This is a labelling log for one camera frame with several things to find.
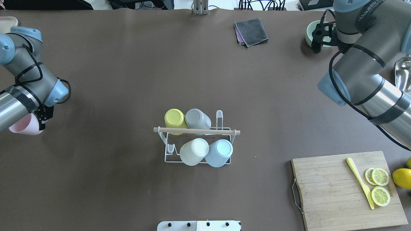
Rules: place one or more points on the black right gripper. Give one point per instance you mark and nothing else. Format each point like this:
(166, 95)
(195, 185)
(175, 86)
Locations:
(343, 47)

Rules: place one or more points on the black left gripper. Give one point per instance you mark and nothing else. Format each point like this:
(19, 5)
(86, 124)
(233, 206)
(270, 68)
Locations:
(42, 116)

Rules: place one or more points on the pink plastic cup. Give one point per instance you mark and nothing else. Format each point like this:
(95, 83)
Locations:
(28, 125)

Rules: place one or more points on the green plastic cup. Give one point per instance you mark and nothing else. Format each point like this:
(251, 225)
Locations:
(327, 29)

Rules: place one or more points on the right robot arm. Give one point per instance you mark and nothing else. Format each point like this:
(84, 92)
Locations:
(369, 34)

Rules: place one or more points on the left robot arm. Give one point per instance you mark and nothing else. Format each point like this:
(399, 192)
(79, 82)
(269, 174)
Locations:
(36, 90)

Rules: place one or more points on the yellow plastic cup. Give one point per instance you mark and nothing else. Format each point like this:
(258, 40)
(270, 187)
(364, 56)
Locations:
(174, 118)

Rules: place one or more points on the grey plastic cup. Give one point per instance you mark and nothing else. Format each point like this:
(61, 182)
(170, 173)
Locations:
(196, 119)

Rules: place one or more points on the white plastic cup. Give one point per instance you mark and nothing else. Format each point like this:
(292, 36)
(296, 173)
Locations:
(192, 152)

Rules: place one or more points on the light blue plastic cup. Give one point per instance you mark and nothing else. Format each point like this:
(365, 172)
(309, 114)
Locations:
(219, 153)

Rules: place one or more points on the green bowl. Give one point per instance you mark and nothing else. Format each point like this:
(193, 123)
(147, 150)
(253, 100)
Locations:
(309, 37)

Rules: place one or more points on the grey folded cloth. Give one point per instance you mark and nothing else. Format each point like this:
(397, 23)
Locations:
(252, 32)

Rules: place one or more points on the metal scoop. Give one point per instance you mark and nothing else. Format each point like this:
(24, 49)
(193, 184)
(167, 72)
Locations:
(402, 72)

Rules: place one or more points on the purple cloth under grey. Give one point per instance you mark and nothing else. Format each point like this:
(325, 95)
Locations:
(239, 37)

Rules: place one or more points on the beige plastic tray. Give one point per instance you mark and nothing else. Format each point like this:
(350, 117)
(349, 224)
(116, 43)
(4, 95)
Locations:
(6, 23)

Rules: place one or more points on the lemon slice hidden behind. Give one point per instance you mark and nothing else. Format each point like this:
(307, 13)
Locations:
(368, 176)

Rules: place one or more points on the lemon slice upper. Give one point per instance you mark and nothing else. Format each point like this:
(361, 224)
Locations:
(380, 177)

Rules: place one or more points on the lemon slice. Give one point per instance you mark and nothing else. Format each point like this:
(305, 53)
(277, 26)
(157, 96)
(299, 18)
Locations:
(380, 177)
(380, 196)

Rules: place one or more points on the whole yellow lemon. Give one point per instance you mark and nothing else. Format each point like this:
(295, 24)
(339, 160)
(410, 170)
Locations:
(402, 178)

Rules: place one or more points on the yellow plastic knife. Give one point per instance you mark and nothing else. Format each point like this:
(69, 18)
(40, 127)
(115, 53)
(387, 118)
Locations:
(364, 187)

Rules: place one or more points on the wooden cutting board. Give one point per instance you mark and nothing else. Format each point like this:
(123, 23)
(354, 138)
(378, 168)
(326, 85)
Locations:
(332, 199)

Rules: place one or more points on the lemon slice lower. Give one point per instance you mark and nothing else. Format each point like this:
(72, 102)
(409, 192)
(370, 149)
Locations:
(380, 196)

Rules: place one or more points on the white wire cup rack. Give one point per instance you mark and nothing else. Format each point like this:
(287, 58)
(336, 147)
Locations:
(174, 138)

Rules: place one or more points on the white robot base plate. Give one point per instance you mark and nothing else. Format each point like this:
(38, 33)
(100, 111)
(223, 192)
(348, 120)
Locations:
(200, 225)

